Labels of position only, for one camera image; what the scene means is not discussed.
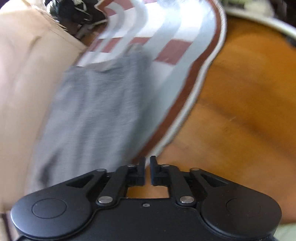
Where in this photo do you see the grey sweatshirt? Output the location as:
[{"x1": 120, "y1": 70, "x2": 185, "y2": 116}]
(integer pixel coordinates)
[{"x1": 27, "y1": 44, "x2": 152, "y2": 193}]

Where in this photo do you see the checkered red grey rug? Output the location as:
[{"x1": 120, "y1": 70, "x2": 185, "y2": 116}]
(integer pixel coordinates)
[{"x1": 78, "y1": 1, "x2": 227, "y2": 161}]

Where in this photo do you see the beige sofa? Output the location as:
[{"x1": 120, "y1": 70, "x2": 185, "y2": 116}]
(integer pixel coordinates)
[{"x1": 1, "y1": 1, "x2": 85, "y2": 212}]

